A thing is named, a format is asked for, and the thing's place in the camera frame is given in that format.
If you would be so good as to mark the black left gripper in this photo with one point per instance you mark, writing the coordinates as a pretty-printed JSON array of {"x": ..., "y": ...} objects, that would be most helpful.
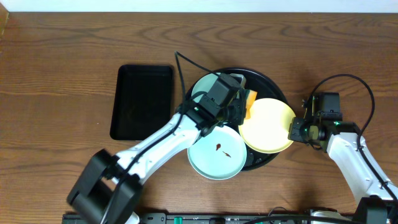
[{"x": 237, "y": 106}]

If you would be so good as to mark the yellow sponge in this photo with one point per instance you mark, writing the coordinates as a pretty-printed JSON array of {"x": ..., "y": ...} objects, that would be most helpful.
[{"x": 250, "y": 99}]

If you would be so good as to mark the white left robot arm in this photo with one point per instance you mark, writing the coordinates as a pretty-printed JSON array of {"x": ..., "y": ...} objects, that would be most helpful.
[{"x": 110, "y": 186}]

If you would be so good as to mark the black rectangular tray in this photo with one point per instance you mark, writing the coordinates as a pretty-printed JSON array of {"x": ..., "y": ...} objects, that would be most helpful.
[{"x": 142, "y": 102}]

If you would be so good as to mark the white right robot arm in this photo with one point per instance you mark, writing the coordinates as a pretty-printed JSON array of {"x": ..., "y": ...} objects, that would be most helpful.
[{"x": 373, "y": 191}]

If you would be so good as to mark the yellow plate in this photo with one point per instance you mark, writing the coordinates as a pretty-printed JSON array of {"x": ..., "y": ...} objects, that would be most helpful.
[{"x": 267, "y": 128}]

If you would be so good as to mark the mint plate with two drops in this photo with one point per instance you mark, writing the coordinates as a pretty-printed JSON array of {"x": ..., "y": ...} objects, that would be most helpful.
[{"x": 220, "y": 155}]

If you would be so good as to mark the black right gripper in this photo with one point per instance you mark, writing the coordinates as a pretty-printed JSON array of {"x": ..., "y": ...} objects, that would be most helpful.
[{"x": 294, "y": 134}]

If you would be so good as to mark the mint plate with sauce smear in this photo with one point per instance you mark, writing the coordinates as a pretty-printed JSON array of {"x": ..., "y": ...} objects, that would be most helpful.
[{"x": 205, "y": 83}]

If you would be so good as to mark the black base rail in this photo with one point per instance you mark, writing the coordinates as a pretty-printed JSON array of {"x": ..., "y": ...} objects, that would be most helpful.
[{"x": 162, "y": 218}]

